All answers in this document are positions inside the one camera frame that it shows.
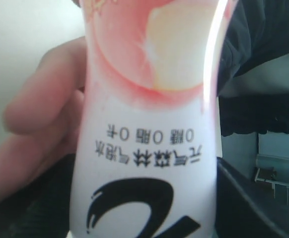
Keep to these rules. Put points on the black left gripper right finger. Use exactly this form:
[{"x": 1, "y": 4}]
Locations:
[{"x": 244, "y": 210}]

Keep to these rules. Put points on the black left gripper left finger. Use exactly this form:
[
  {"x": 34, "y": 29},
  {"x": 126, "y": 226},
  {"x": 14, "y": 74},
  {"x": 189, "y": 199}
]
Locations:
[{"x": 40, "y": 210}]

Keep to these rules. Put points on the pink peach soda bottle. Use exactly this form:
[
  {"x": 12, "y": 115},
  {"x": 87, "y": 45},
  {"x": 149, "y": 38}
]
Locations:
[{"x": 146, "y": 158}]

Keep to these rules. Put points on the black sleeved forearm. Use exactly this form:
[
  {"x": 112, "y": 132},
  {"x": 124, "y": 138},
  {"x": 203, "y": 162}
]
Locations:
[{"x": 253, "y": 81}]

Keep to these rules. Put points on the open human hand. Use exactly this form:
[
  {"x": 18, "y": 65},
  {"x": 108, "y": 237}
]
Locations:
[{"x": 43, "y": 118}]

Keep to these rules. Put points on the white shelf frame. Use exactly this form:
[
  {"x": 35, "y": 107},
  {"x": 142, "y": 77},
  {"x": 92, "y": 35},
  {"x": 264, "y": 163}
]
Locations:
[{"x": 271, "y": 173}]

